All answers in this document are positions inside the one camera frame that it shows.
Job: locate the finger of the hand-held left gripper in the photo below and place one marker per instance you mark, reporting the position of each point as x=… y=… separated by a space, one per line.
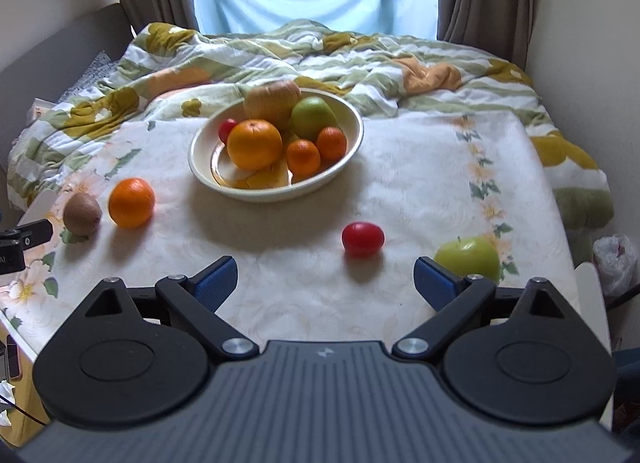
x=32 y=234

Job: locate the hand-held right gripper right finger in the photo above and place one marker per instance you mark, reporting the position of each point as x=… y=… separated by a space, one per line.
x=435 y=283

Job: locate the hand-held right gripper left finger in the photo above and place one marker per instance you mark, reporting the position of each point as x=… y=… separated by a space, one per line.
x=215 y=283

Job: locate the green apple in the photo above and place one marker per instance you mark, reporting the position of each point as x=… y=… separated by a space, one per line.
x=470 y=255
x=312 y=115

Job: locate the brown kiwi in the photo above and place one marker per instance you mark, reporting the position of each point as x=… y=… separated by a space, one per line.
x=82 y=214

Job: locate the red cherry tomato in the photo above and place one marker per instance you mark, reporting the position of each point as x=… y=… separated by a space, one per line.
x=363 y=238
x=227 y=129

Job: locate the large orange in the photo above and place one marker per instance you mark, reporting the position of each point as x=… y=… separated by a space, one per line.
x=255 y=144
x=131 y=202

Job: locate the cream bowl with yellow centre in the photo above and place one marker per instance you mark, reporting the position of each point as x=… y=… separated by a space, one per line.
x=207 y=153

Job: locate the small mandarin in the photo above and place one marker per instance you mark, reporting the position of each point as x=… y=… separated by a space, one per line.
x=331 y=143
x=303 y=156

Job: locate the wrinkled yellow apple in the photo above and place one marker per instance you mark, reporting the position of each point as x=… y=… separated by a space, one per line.
x=270 y=100

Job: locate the floral white tablecloth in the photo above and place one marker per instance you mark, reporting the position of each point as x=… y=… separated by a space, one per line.
x=425 y=178

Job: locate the small white box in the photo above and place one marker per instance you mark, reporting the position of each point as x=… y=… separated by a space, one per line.
x=40 y=110

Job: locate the blue patterned pillow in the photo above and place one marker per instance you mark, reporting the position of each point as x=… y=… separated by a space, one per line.
x=92 y=71

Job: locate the white plastic bag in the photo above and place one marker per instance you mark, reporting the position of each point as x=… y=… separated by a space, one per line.
x=615 y=255

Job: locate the grey bed headboard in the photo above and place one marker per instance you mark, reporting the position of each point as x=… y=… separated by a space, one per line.
x=50 y=53

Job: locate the floral striped blanket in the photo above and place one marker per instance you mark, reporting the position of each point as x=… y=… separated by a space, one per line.
x=350 y=58

